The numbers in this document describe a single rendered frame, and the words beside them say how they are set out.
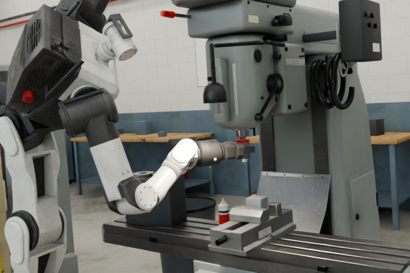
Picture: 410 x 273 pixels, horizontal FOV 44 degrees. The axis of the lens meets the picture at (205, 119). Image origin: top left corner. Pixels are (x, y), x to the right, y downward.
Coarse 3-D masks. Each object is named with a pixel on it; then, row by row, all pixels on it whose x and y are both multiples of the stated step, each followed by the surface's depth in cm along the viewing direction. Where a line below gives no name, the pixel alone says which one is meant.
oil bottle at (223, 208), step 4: (224, 200) 191; (220, 204) 191; (224, 204) 190; (220, 208) 190; (224, 208) 189; (228, 208) 191; (220, 212) 190; (224, 212) 189; (228, 212) 190; (220, 216) 190; (224, 216) 189; (228, 216) 190; (220, 220) 190; (224, 220) 190; (228, 220) 190; (220, 224) 190
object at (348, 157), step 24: (360, 96) 216; (264, 120) 213; (288, 120) 207; (312, 120) 200; (336, 120) 198; (360, 120) 215; (264, 144) 214; (288, 144) 208; (312, 144) 201; (336, 144) 198; (360, 144) 214; (264, 168) 215; (288, 168) 209; (312, 168) 202; (336, 168) 198; (360, 168) 213; (336, 192) 198; (360, 192) 208; (336, 216) 199; (360, 216) 207
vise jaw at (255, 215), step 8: (232, 208) 173; (240, 208) 172; (248, 208) 172; (256, 208) 170; (264, 208) 169; (232, 216) 171; (240, 216) 169; (248, 216) 168; (256, 216) 166; (264, 216) 167
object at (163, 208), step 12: (144, 180) 199; (180, 180) 202; (168, 192) 194; (180, 192) 201; (168, 204) 195; (180, 204) 201; (132, 216) 204; (144, 216) 201; (156, 216) 198; (168, 216) 195; (180, 216) 201
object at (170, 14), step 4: (160, 12) 160; (164, 12) 159; (168, 12) 161; (172, 12) 162; (164, 16) 161; (168, 16) 162; (172, 16) 163; (176, 16) 165; (180, 16) 166; (184, 16) 168; (188, 16) 169
